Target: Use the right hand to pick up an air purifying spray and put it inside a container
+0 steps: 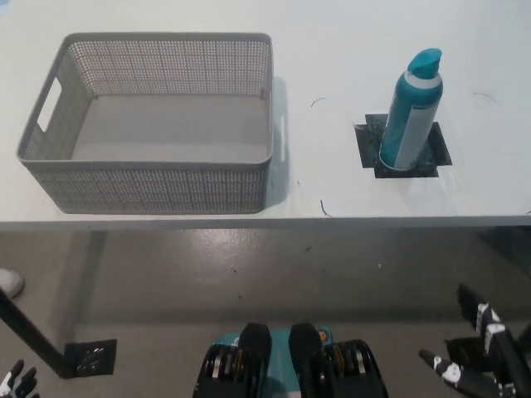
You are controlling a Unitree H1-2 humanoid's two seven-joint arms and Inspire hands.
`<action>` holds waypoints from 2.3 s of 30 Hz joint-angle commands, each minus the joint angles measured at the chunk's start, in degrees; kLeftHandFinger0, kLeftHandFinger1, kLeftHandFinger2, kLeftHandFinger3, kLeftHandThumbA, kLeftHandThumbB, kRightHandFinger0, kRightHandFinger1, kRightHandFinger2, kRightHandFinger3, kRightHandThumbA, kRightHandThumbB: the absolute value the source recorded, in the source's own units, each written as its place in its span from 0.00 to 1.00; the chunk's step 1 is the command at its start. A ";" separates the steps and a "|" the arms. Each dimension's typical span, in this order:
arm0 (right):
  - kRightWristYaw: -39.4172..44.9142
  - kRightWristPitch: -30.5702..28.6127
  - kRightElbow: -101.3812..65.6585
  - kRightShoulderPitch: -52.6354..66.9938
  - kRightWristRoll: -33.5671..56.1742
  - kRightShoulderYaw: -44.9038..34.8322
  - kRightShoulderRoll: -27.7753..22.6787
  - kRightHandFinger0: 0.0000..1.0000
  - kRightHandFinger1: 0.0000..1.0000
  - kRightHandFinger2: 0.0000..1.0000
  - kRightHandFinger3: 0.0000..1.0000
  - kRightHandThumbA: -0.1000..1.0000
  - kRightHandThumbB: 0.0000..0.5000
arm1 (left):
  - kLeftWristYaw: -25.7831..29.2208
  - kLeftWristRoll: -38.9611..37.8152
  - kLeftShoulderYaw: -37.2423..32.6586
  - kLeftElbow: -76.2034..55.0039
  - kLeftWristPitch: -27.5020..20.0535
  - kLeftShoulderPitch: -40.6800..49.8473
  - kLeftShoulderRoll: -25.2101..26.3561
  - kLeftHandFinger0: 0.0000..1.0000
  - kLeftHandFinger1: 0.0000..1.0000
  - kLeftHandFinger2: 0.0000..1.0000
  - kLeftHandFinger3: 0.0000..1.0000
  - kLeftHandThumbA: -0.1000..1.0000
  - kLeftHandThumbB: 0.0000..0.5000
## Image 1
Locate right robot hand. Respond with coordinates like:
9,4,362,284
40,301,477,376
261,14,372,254
417,283,531,398

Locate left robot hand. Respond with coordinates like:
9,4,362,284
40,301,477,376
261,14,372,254
0,359,41,398

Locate black metal table leg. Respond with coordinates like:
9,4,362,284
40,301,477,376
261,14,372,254
0,285,70,379

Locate black perforated foot plate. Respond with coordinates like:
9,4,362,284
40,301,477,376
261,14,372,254
63,338,118,380

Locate white shoe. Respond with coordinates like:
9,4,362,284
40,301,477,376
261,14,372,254
0,268,26,299

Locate robot torso black teal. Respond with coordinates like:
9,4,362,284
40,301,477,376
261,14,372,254
190,322,390,398

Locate black tape patch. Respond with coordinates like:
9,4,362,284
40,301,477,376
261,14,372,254
353,114,453,180

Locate grey perforated plastic basket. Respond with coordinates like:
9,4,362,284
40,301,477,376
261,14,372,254
16,32,275,216

